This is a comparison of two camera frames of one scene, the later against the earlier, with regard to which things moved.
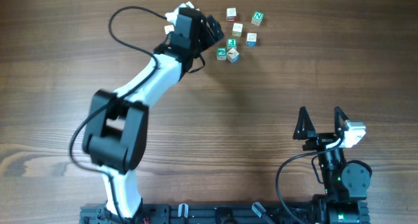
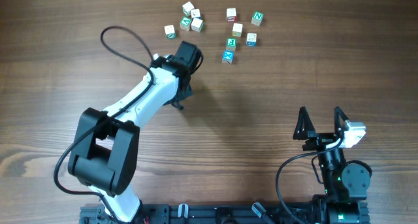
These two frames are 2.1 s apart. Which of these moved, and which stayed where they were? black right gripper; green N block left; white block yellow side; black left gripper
Moved: black left gripper
Stayed: green N block left; white block yellow side; black right gripper
